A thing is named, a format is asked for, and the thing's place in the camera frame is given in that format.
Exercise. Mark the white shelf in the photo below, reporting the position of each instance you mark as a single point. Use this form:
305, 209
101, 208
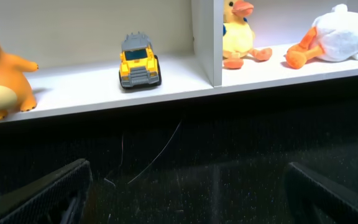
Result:
73, 31

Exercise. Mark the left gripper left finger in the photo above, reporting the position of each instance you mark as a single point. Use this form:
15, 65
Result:
42, 199

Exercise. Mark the orange toy dinosaur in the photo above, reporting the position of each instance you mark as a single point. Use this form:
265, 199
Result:
2, 77

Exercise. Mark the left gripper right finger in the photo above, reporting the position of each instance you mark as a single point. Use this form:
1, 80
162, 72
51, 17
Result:
322, 202

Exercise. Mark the white plush duck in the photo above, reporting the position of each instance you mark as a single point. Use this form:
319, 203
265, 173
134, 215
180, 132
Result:
340, 34

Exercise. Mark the grey and yellow toy truck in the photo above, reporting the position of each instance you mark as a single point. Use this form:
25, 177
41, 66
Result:
138, 67

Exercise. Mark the yellow plush duck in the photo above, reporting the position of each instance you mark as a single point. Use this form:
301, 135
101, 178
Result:
236, 34

